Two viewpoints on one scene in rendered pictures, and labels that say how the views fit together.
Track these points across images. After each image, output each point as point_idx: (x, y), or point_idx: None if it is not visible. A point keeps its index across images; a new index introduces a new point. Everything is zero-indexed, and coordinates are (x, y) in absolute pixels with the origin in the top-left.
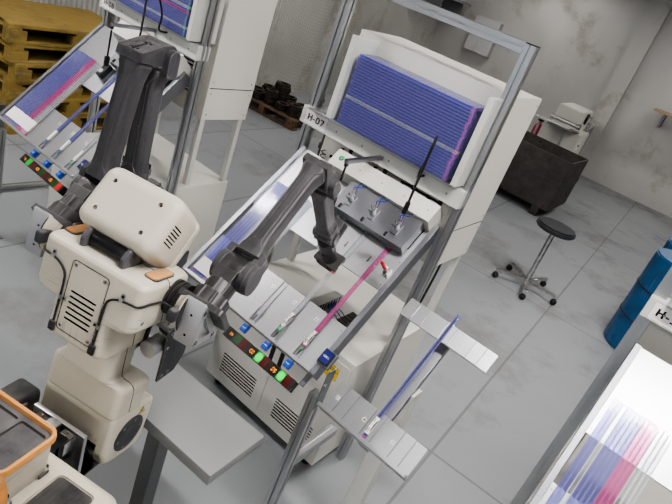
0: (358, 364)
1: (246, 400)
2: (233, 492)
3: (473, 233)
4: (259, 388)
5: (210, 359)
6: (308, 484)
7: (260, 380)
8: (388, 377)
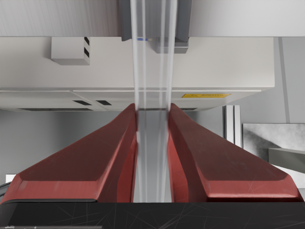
0: (273, 75)
1: (91, 111)
2: (170, 195)
3: None
4: (97, 108)
5: (10, 110)
6: (211, 119)
7: (92, 107)
8: None
